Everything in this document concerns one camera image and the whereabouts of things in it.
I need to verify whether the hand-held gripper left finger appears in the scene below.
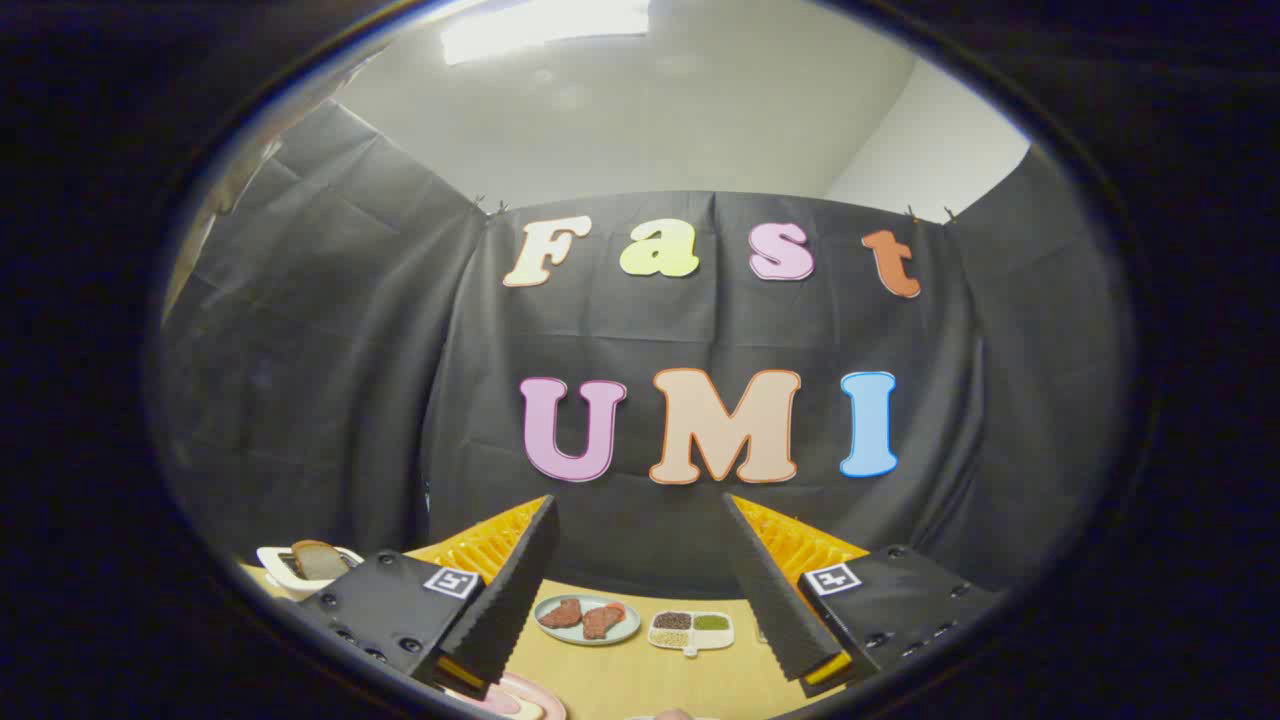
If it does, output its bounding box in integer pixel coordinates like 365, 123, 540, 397
300, 495, 561, 701

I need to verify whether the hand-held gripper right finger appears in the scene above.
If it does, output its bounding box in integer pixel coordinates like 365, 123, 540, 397
722, 492, 1001, 699

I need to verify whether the plain bread slice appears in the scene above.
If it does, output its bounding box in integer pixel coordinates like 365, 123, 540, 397
292, 540, 349, 581

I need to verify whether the pink round plate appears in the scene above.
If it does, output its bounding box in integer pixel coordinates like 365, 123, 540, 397
440, 672, 568, 720

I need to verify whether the white divided dish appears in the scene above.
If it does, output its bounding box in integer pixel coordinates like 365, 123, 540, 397
647, 610, 736, 658

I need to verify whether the light green oval plate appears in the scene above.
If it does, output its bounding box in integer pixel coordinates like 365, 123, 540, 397
533, 594, 642, 647

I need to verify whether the white toaster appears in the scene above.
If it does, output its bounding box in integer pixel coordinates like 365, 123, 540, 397
257, 545, 366, 601

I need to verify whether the black backdrop cloth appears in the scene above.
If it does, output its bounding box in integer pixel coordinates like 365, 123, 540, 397
150, 100, 1136, 601

